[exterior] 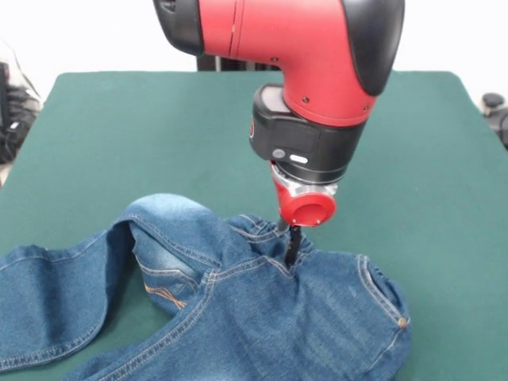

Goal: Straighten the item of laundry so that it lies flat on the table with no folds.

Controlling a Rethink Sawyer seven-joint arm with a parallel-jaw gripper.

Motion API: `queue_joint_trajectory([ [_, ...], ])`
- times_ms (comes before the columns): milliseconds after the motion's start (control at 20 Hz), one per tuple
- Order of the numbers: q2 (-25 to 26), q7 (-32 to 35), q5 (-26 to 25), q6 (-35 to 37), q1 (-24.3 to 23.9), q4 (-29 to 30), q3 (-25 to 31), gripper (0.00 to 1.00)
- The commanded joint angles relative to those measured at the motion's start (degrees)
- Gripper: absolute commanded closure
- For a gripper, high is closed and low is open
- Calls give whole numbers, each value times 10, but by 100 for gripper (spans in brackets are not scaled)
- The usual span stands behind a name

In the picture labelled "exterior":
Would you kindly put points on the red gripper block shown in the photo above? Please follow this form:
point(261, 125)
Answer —
point(309, 210)

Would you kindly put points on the blue denim jeans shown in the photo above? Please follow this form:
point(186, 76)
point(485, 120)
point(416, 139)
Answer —
point(238, 317)

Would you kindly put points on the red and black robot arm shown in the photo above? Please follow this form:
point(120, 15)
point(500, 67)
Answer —
point(301, 79)

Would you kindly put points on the dark green table cloth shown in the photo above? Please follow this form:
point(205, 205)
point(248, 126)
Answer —
point(119, 139)

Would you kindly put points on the black round-topped device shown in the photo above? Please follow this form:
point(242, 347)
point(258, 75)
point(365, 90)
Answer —
point(494, 101)

